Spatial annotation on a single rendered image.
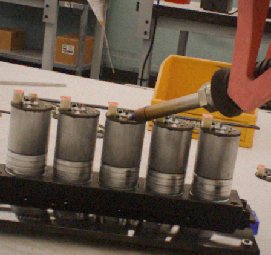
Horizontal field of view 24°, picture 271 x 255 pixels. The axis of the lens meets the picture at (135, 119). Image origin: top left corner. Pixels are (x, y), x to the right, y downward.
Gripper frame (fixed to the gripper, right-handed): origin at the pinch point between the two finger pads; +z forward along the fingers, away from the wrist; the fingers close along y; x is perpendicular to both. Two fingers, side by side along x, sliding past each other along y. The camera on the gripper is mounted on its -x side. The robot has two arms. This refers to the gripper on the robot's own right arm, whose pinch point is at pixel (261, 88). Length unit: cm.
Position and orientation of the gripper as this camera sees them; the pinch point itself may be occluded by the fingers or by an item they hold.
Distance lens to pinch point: 30.6
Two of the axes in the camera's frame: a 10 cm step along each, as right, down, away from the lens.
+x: 5.5, 6.7, -5.0
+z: -4.2, 7.4, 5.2
